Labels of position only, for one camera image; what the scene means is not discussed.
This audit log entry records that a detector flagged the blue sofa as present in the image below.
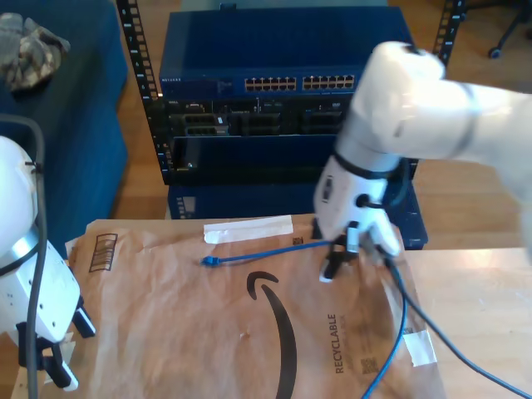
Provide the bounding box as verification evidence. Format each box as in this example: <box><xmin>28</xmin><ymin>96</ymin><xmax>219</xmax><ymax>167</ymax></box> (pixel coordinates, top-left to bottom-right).
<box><xmin>0</xmin><ymin>0</ymin><xmax>130</xmax><ymax>311</ymax></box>

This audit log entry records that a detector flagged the thin black cable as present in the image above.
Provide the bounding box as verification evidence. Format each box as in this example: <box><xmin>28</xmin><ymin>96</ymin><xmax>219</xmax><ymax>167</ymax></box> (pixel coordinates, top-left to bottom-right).
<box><xmin>356</xmin><ymin>157</ymin><xmax>532</xmax><ymax>399</ymax></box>

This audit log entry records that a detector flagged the blue network cable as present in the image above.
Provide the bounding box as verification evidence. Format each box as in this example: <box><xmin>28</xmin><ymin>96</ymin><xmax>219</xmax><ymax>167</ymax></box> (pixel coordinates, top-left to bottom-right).
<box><xmin>200</xmin><ymin>239</ymin><xmax>409</xmax><ymax>399</ymax></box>

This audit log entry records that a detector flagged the blue device under rack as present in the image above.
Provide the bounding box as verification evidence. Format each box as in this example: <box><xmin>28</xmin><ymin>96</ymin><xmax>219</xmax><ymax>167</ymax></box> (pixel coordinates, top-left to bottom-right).
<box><xmin>165</xmin><ymin>181</ymin><xmax>429</xmax><ymax>251</ymax></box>

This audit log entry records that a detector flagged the office chair base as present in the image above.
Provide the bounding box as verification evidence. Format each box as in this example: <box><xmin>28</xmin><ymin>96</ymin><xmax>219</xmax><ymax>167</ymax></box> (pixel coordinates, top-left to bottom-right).
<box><xmin>487</xmin><ymin>0</ymin><xmax>532</xmax><ymax>60</ymax></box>

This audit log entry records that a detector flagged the thick grey cable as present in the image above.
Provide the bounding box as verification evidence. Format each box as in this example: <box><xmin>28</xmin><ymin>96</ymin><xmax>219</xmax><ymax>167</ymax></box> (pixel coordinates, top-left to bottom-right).
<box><xmin>0</xmin><ymin>114</ymin><xmax>47</xmax><ymax>399</ymax></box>

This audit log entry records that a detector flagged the blue and black rack shelf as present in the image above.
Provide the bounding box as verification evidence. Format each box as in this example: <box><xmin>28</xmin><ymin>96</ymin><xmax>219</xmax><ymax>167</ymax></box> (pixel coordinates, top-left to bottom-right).
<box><xmin>167</xmin><ymin>133</ymin><xmax>346</xmax><ymax>187</ymax></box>

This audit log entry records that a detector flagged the black rack frame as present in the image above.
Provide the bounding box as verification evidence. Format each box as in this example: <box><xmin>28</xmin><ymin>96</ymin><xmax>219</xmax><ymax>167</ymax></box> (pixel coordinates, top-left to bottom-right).
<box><xmin>115</xmin><ymin>0</ymin><xmax>469</xmax><ymax>187</ymax></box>

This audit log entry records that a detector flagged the brown packing paper mailer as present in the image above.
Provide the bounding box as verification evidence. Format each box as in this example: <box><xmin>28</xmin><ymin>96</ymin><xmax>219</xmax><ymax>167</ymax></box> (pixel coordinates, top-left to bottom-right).
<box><xmin>11</xmin><ymin>206</ymin><xmax>449</xmax><ymax>399</ymax></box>

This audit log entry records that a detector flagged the camouflage cloth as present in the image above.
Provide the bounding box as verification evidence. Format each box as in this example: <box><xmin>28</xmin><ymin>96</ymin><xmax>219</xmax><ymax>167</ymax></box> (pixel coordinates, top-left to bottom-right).
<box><xmin>0</xmin><ymin>12</ymin><xmax>71</xmax><ymax>93</ymax></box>

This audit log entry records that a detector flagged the black rack server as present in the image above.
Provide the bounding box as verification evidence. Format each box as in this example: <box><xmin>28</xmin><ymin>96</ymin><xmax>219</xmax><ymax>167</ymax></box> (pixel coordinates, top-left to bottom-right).
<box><xmin>164</xmin><ymin>96</ymin><xmax>354</xmax><ymax>138</ymax></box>

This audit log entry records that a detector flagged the blue network switch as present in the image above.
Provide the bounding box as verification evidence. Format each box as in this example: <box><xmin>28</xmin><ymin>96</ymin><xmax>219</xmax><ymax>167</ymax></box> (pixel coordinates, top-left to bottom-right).
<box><xmin>159</xmin><ymin>7</ymin><xmax>416</xmax><ymax>99</ymax></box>

